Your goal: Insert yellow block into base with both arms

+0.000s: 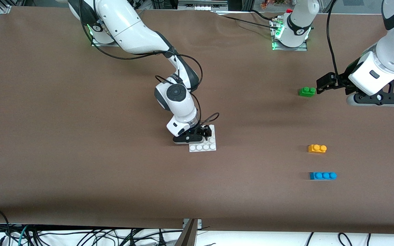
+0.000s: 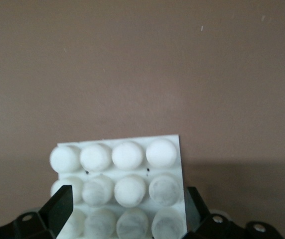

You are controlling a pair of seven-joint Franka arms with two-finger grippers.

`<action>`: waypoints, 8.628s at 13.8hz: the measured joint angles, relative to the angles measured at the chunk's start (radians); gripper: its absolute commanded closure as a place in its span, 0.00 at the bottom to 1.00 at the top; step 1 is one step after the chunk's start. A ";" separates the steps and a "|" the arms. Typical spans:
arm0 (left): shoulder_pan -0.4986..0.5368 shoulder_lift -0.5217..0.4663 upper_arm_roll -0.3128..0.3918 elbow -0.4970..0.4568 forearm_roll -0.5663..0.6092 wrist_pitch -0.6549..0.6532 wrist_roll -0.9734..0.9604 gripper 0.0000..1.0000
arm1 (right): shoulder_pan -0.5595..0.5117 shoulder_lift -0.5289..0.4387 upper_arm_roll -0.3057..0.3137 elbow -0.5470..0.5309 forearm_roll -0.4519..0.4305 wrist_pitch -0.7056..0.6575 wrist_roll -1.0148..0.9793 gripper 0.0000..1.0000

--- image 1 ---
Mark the white studded base plate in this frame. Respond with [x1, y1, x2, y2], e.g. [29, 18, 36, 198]
[188, 124, 217, 153]

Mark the yellow two-stud block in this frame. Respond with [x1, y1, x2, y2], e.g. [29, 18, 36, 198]
[308, 144, 328, 154]

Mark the blue three-stud block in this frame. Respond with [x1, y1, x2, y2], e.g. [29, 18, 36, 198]
[309, 172, 338, 180]

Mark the brown table cover sheet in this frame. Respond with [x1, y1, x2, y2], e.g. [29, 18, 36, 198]
[0, 6, 394, 236]

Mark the dark diagonal table beam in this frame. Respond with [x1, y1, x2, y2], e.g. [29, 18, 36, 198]
[174, 219, 198, 246]

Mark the white power strip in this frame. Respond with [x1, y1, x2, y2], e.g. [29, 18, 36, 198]
[178, 0, 228, 11]

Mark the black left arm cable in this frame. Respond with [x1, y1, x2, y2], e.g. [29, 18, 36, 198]
[325, 0, 341, 76]

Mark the black cable on sheet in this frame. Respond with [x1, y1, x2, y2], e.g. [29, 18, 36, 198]
[214, 10, 281, 27]

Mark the black floor cable tangle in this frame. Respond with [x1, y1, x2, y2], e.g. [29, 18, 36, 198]
[0, 224, 184, 246]

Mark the teal floor cable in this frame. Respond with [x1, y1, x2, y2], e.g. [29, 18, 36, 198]
[16, 225, 30, 246]

